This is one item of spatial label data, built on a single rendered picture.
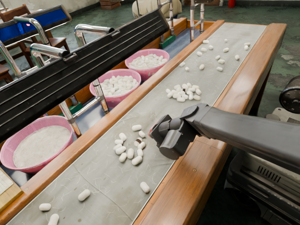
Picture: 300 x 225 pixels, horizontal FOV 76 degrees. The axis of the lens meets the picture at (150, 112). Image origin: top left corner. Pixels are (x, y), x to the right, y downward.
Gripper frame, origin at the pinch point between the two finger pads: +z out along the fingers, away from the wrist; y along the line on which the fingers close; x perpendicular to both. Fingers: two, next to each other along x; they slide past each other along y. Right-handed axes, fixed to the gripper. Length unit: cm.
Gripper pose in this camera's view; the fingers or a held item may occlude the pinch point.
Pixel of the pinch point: (150, 135)
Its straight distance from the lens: 70.0
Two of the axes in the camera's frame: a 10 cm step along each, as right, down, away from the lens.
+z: -5.4, 2.5, 8.1
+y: -5.7, 5.9, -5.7
